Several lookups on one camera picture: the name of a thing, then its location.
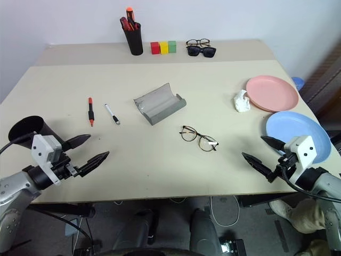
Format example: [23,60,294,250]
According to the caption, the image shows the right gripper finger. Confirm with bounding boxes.
[260,135,287,155]
[241,152,275,183]

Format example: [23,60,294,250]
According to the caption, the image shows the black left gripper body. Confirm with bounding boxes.
[52,153,81,180]

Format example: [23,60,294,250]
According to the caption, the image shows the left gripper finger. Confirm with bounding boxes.
[61,134,92,153]
[77,150,110,178]

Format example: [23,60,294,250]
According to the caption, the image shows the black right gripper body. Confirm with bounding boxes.
[271,153,297,182]

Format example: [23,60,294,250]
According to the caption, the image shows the orange black marker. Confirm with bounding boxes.
[87,97,95,127]

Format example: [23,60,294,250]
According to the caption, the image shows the white marker black cap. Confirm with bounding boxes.
[104,103,121,125]

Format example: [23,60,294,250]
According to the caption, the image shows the tortoiseshell glasses thin round frame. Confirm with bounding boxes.
[179,125,220,153]

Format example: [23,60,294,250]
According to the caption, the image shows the wide black pen cup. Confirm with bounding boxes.
[7,115,66,151]

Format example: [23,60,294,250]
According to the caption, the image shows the grey glasses case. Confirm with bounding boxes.
[133,83,187,126]

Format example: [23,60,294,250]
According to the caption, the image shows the blue plastic plate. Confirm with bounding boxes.
[265,111,332,164]

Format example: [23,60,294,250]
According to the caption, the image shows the white sneaker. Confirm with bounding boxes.
[268,199,294,222]

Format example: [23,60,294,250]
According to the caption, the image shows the pink plastic plate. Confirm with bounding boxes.
[245,75,299,113]

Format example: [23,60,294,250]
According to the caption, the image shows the crumpled white tissue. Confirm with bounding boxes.
[233,90,251,113]

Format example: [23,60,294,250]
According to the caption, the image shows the beige trouser leg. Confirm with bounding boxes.
[289,198,327,234]

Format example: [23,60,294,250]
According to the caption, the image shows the grey blue flat piece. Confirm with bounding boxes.
[65,218,80,237]

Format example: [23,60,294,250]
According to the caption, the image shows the blue round container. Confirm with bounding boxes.
[291,76,304,91]

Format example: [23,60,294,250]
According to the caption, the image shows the dark brown wooden cabinet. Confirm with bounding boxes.
[298,39,341,134]

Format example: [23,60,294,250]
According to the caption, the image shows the dark grey rounded shape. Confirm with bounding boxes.
[114,209,159,250]
[189,209,222,256]

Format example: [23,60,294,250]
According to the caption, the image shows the black box with display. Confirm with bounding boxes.
[220,239,246,256]

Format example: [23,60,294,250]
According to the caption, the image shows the tall black pen holder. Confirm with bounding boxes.
[125,22,144,56]

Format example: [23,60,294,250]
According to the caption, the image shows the black sunglasses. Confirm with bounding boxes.
[186,45,217,58]

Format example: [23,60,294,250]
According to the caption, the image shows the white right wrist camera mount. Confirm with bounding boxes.
[283,135,317,185]

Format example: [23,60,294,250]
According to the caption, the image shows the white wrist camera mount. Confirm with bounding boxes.
[31,134,64,185]
[283,135,317,185]

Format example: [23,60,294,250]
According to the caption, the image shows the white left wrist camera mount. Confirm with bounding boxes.
[31,134,64,185]

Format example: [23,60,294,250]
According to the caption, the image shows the black table frame bar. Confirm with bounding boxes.
[26,204,96,217]
[239,193,294,208]

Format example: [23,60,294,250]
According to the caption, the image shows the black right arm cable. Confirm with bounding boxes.
[281,164,341,204]

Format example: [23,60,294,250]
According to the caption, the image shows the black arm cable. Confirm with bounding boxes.
[281,164,341,204]
[0,131,37,155]

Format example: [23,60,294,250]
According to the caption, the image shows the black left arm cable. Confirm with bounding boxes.
[0,131,37,155]

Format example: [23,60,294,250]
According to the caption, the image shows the white floor cable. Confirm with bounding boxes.
[209,196,240,227]

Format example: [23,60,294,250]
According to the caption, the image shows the tortoiseshell glasses thick frame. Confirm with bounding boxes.
[185,38,211,49]

